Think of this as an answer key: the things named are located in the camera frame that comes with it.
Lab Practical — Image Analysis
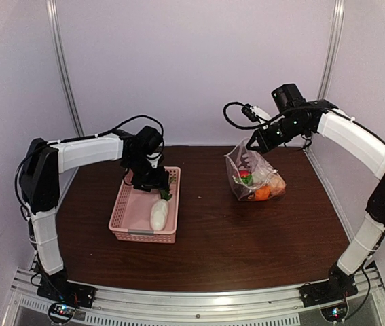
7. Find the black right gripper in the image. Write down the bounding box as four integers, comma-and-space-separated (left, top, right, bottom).
247, 113, 308, 153

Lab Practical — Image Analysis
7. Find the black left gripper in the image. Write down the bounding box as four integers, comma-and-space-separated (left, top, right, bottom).
124, 154, 169, 193

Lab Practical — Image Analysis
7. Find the white radish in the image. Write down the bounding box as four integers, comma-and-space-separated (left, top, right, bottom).
240, 170, 265, 187
150, 177, 176, 231

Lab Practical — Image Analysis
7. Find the red apple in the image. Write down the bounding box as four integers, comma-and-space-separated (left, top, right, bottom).
239, 170, 252, 183

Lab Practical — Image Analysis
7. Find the clear zip top bag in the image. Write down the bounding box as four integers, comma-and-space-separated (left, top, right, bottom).
224, 139, 286, 202

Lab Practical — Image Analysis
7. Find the pink plastic basket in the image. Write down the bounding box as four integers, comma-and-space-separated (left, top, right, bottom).
108, 166, 181, 244

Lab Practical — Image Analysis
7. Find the yellow peach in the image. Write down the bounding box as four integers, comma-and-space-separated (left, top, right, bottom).
268, 174, 286, 197

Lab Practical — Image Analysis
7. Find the orange tangerine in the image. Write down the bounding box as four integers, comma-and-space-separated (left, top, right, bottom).
254, 185, 270, 201

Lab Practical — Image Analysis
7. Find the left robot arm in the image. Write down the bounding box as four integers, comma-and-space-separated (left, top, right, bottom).
14, 126, 170, 302

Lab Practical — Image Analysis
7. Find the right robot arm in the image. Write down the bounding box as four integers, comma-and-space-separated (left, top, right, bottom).
241, 84, 385, 300

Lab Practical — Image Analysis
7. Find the left circuit board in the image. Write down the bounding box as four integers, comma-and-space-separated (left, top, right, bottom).
48, 302, 76, 324

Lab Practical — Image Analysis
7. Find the circuit board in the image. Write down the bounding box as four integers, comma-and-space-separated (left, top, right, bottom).
48, 302, 76, 324
320, 303, 348, 323

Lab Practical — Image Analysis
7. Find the right circuit board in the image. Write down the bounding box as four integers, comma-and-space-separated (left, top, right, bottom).
320, 303, 348, 323

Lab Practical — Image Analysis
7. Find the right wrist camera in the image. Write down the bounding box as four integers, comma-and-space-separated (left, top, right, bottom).
241, 104, 271, 123

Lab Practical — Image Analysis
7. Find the right black cable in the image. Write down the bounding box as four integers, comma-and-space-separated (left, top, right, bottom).
223, 101, 264, 130

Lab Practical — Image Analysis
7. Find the black cable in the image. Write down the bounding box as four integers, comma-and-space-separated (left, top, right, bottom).
223, 101, 264, 130
110, 115, 165, 150

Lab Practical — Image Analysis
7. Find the left black cable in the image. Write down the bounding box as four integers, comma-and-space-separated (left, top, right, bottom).
110, 115, 165, 150

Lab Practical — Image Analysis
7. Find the right side aluminium rail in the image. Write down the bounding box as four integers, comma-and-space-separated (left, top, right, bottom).
306, 137, 366, 240

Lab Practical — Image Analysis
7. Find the right rear aluminium post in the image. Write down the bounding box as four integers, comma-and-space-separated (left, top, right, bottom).
317, 0, 345, 99

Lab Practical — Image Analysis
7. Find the aluminium post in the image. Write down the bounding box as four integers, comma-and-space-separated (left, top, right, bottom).
45, 0, 84, 137
317, 0, 345, 99

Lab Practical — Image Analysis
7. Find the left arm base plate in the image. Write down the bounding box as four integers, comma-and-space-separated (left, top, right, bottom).
37, 282, 96, 308

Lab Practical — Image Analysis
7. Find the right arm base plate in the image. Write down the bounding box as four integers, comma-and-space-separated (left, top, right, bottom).
299, 280, 359, 308

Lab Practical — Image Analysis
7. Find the front aluminium frame rail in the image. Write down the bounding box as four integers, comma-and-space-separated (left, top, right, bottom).
0, 267, 385, 325

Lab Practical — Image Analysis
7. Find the left rear aluminium post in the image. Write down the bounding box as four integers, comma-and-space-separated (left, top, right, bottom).
45, 0, 84, 137

